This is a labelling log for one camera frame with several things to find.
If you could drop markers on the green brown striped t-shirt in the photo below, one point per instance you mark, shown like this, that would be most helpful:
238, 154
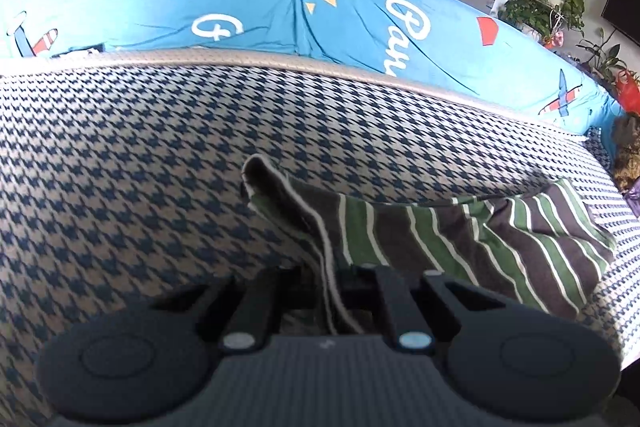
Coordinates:
450, 242

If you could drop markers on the pink plush toy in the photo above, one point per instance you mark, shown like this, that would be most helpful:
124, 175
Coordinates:
554, 40

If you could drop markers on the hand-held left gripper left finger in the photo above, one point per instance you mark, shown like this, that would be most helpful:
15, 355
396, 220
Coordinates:
287, 287

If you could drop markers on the tall leafy potted plant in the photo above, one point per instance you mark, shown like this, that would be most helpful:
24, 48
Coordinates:
605, 57

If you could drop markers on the black television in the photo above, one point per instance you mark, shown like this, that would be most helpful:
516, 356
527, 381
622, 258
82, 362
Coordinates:
625, 2

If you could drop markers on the purple cloth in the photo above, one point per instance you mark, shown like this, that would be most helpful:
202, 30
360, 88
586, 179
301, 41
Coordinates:
632, 202

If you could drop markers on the brown furry cushion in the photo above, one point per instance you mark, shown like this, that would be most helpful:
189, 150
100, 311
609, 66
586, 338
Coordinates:
627, 152

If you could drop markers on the red plastic bag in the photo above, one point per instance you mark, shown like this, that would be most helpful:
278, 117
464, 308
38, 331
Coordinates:
629, 94

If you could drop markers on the houndstooth sofa mat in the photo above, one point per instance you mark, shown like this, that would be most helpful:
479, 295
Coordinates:
150, 147

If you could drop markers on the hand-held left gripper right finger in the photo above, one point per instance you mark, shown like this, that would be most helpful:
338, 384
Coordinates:
360, 282

